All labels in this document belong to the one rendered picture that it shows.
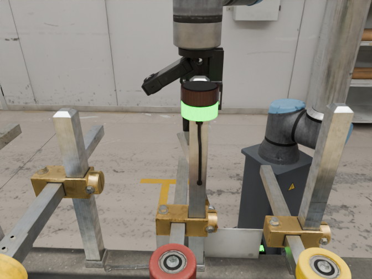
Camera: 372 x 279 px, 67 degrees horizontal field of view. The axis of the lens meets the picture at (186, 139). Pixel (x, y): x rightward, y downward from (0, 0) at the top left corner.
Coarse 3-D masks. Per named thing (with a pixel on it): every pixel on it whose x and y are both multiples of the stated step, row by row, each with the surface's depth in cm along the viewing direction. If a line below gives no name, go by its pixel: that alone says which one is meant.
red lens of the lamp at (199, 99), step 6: (216, 84) 45; (186, 90) 43; (216, 90) 43; (186, 96) 43; (192, 96) 42; (198, 96) 42; (204, 96) 42; (210, 96) 42; (216, 96) 44; (186, 102) 44; (192, 102) 43; (198, 102) 43; (204, 102) 43; (210, 102) 43; (216, 102) 44
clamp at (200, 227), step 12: (168, 204) 65; (180, 204) 65; (156, 216) 62; (168, 216) 62; (180, 216) 62; (216, 216) 62; (156, 228) 62; (168, 228) 62; (192, 228) 62; (204, 228) 62; (216, 228) 62
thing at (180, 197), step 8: (184, 160) 84; (184, 168) 80; (184, 176) 77; (176, 184) 73; (184, 184) 73; (176, 192) 70; (184, 192) 70; (176, 200) 68; (184, 200) 68; (176, 224) 61; (184, 224) 61; (176, 232) 59; (184, 232) 59; (176, 240) 57; (184, 240) 60
